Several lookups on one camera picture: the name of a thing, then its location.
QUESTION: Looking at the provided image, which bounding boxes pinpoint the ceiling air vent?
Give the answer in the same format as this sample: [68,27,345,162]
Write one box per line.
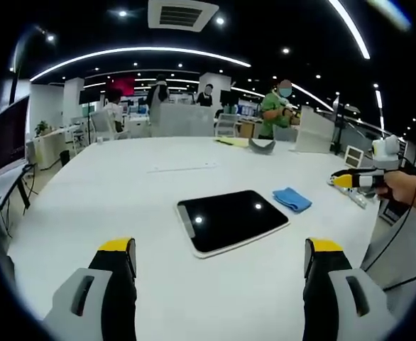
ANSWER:
[147,0,219,33]

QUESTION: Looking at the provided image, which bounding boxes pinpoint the blue cleaning cloth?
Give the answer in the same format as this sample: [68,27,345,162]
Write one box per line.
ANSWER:
[272,187,313,214]

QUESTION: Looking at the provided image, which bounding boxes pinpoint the yellow cloth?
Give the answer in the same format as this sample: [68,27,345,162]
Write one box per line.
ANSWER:
[214,138,249,148]

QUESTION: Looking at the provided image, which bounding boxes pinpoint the grey partition panel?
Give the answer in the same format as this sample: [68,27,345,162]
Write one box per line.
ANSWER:
[149,103,214,138]

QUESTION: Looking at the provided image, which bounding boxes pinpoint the grey curved tray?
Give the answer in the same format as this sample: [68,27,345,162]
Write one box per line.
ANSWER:
[248,138,277,156]

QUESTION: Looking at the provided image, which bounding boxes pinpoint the black tripod stand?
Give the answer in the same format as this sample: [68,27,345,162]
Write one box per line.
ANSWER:
[330,92,351,156]

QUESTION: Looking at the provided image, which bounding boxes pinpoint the white folded board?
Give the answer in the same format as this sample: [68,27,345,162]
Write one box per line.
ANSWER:
[288,106,335,154]

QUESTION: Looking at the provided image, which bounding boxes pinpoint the white strip on table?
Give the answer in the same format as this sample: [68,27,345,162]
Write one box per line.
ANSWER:
[146,161,219,174]

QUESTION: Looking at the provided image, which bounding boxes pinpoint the white mesh office chair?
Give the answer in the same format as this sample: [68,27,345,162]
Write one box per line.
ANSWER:
[214,112,241,137]

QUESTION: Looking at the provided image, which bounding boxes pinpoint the potted green plant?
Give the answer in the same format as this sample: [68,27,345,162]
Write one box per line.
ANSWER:
[33,120,51,137]

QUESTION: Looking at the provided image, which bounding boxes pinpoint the person's grey clothing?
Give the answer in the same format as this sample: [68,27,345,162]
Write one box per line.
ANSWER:
[359,209,416,320]

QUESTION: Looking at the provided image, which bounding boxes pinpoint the white side desk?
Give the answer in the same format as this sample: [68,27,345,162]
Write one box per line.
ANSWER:
[32,124,84,171]

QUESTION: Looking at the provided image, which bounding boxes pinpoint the black tablet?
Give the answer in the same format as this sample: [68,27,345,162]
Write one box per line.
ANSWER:
[175,190,290,259]

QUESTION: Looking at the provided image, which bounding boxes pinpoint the dark monitor screen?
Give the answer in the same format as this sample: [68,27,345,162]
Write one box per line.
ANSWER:
[0,94,31,178]

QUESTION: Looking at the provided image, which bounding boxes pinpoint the small framed picture stand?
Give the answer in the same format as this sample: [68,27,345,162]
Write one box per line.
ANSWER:
[343,145,365,169]

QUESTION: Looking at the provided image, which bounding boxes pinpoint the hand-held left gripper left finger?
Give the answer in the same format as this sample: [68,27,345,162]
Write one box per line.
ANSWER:
[43,237,138,341]

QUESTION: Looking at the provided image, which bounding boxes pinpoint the person's right hand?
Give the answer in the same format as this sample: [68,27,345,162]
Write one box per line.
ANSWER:
[375,170,416,218]

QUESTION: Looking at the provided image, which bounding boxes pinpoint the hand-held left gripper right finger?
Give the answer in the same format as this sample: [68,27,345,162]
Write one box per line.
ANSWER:
[302,237,398,341]

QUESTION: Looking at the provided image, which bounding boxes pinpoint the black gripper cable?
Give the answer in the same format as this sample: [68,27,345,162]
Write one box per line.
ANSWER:
[360,156,416,291]

